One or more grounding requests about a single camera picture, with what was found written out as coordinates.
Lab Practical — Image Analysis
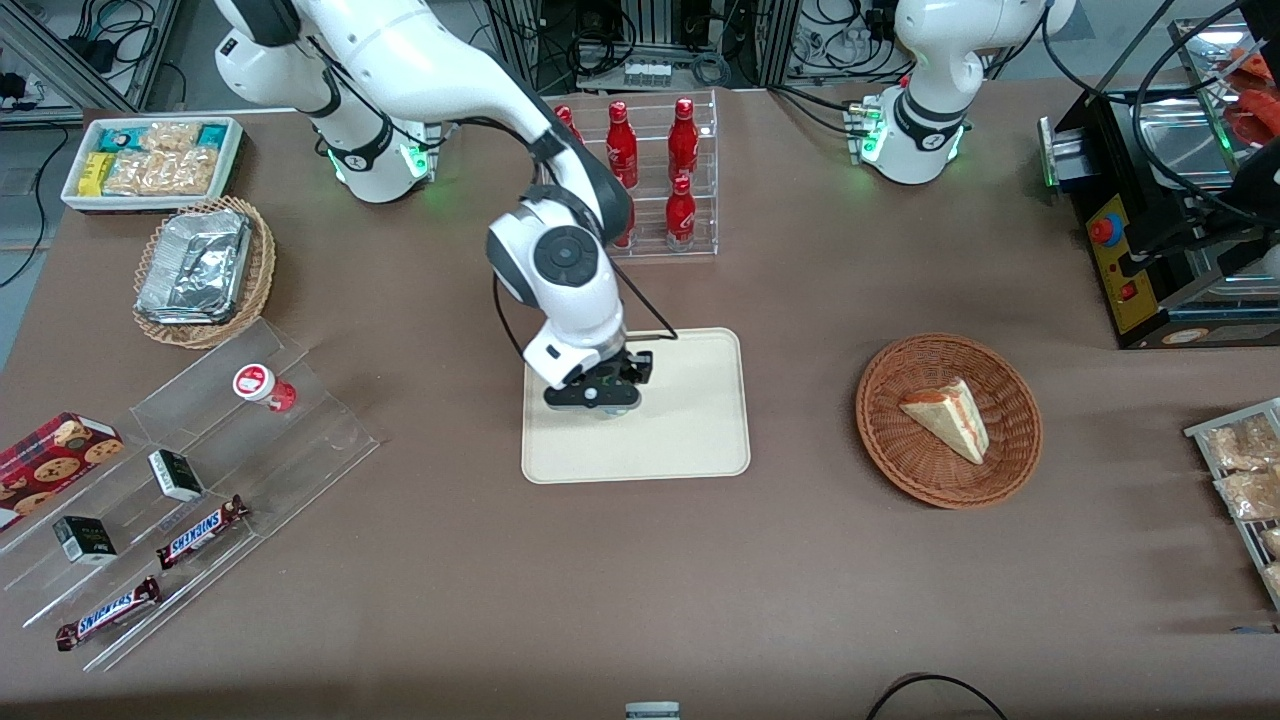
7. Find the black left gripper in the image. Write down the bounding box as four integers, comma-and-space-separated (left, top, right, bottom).
1115, 175, 1280, 283

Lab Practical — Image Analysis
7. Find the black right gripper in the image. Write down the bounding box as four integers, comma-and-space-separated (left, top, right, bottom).
544, 364, 643, 414

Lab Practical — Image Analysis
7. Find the beige plastic tray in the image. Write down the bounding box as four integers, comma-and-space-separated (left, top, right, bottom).
521, 327, 752, 486

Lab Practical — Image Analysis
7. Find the tray of packaged snacks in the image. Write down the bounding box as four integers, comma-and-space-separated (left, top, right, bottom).
1184, 398, 1280, 611

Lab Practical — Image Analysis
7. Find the white gum bottle red lid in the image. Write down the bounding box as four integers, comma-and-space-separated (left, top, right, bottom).
232, 363, 298, 414

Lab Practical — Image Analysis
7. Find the black machine with red button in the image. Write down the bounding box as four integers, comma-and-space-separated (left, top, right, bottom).
1038, 85, 1280, 351

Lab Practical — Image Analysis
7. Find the red packaged food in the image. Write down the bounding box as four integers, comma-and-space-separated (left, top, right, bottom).
1222, 48, 1280, 147

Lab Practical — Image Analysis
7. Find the clear acrylic bottle rack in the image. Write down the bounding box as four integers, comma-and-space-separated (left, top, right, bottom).
538, 88, 719, 261

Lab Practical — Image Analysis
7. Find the clear bag of nuts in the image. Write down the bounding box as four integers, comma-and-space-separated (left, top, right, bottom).
1203, 415, 1280, 472
1215, 470, 1280, 522

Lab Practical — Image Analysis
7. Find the clear acrylic stepped shelf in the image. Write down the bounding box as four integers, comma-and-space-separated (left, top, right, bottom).
0, 318, 381, 673

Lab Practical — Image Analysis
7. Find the wrapped triangle sandwich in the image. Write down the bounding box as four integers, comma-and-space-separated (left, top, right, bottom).
898, 377, 991, 466

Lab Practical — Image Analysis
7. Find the brown wicker basket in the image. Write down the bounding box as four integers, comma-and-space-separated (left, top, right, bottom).
855, 333, 1044, 511

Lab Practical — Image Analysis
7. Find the light wicker basket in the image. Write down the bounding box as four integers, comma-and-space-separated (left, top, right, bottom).
133, 196, 277, 350

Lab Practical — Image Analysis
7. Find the snickers chocolate bar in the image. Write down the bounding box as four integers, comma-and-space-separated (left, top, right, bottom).
155, 495, 251, 571
55, 576, 163, 653

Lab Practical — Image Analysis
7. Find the silver foil container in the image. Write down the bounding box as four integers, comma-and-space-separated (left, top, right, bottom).
135, 208, 253, 327

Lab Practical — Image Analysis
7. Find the small dark green box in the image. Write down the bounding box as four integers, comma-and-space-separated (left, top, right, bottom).
52, 515, 118, 566
148, 449, 206, 503

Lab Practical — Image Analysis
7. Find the white snack bin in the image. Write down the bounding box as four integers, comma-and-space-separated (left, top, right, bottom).
60, 117, 246, 214

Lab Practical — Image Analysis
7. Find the clear bag of crackers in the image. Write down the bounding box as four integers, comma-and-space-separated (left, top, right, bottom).
104, 122, 222, 197

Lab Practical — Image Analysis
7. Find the red cookie box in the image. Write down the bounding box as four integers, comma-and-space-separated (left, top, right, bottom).
0, 412, 125, 513

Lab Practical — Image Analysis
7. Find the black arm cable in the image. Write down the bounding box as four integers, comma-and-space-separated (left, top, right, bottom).
492, 118, 679, 357

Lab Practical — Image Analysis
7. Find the black cable loop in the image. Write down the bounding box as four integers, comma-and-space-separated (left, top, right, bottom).
865, 673, 1009, 720

